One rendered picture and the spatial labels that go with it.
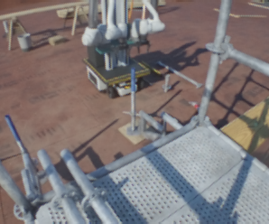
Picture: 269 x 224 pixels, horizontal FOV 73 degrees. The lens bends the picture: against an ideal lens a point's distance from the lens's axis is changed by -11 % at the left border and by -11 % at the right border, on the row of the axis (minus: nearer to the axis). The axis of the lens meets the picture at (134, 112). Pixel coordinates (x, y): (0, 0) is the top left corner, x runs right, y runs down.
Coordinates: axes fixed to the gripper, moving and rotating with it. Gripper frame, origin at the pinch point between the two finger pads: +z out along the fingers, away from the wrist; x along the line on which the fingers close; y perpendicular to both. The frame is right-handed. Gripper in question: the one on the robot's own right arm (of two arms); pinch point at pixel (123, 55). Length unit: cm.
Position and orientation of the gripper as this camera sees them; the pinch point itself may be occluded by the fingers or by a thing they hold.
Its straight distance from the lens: 236.0
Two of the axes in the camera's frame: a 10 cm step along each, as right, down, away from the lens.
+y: -5.2, -5.3, 6.7
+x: -8.6, 3.2, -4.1
